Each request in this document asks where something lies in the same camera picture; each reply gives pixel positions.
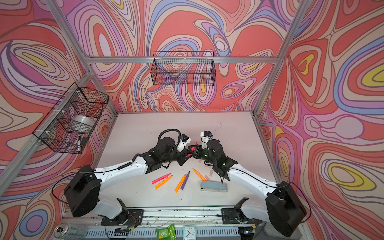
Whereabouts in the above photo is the green snack packet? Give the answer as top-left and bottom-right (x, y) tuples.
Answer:
(156, 224), (177, 240)

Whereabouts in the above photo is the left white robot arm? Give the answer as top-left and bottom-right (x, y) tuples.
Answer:
(64, 135), (191, 220)

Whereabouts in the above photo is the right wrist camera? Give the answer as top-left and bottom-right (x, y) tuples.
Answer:
(203, 131), (213, 138)

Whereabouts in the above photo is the small white clock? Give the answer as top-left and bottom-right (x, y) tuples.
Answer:
(183, 225), (197, 240)

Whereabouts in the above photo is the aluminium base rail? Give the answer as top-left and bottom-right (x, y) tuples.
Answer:
(62, 206), (264, 240)

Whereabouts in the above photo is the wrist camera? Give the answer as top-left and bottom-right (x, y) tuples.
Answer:
(181, 134), (191, 145)
(203, 131), (213, 138)

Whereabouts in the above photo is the black marker in basket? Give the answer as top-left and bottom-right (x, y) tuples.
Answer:
(77, 136), (82, 154)

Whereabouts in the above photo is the back black wire basket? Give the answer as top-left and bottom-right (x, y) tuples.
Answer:
(151, 51), (216, 86)

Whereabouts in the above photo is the orange highlighter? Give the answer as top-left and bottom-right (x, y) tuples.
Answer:
(193, 169), (207, 182)
(174, 174), (187, 193)
(155, 175), (173, 190)

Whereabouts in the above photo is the left black wire basket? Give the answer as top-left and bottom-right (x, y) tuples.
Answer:
(33, 83), (109, 154)

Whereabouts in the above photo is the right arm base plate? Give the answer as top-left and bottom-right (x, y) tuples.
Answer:
(217, 208), (254, 225)

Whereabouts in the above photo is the purple pen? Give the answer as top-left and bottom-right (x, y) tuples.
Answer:
(180, 171), (190, 191)

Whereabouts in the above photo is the silver drink can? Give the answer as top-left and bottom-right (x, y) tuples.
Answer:
(54, 223), (88, 240)

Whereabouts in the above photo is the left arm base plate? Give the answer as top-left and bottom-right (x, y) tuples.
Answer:
(101, 209), (144, 227)

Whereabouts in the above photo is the pink highlighter pen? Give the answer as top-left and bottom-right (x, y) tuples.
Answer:
(151, 174), (171, 184)
(187, 144), (198, 159)

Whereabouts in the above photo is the black wire basket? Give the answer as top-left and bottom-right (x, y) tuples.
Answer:
(33, 83), (109, 154)
(151, 51), (216, 86)

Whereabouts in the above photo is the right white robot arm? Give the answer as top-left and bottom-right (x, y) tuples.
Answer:
(188, 140), (307, 237)

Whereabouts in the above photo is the aluminium frame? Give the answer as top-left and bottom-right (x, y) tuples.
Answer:
(0, 0), (313, 211)

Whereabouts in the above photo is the grey pencil case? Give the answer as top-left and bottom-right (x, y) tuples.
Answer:
(200, 181), (228, 192)

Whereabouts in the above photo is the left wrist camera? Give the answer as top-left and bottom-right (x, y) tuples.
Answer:
(181, 134), (191, 145)

